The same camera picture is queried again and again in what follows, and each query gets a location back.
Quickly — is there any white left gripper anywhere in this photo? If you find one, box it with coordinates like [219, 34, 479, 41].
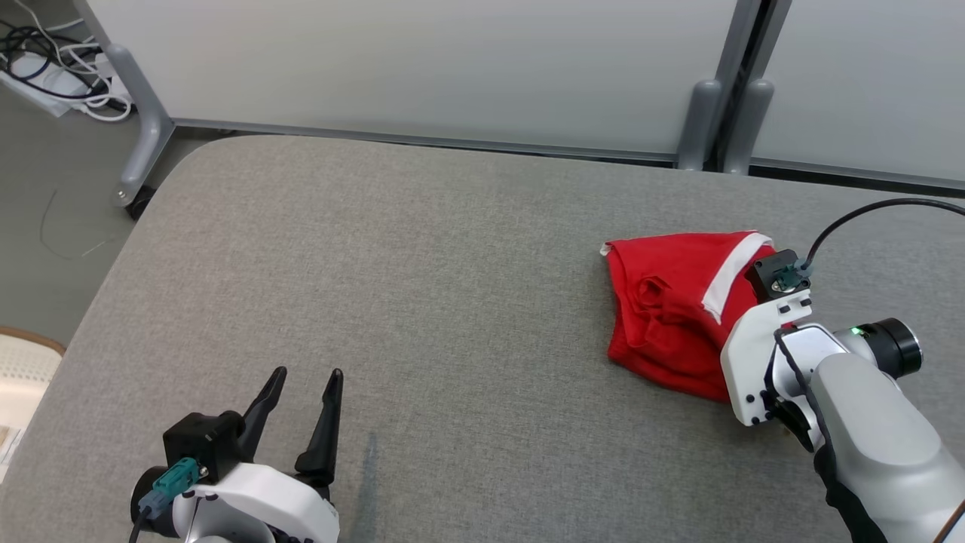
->
[172, 367, 345, 543]

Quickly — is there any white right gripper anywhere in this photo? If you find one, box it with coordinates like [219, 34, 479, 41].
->
[719, 290, 814, 428]

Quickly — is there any red shirt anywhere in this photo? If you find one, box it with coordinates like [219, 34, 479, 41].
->
[601, 231, 800, 403]

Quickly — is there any grey fabric sofa cushion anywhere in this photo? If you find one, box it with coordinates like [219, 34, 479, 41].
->
[0, 134, 965, 543]

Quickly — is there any white perforated laundry basket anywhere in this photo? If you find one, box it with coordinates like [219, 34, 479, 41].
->
[0, 326, 67, 483]

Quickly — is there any narrow frosted partition panel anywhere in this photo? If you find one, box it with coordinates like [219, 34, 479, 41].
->
[750, 0, 965, 189]

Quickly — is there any wide frosted partition panel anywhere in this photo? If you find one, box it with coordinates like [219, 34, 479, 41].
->
[75, 0, 743, 163]

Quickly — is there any white power strip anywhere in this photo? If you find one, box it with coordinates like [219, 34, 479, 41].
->
[0, 53, 130, 119]

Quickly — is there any grey partition post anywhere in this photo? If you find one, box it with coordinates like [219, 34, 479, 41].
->
[676, 0, 762, 171]
[722, 0, 792, 176]

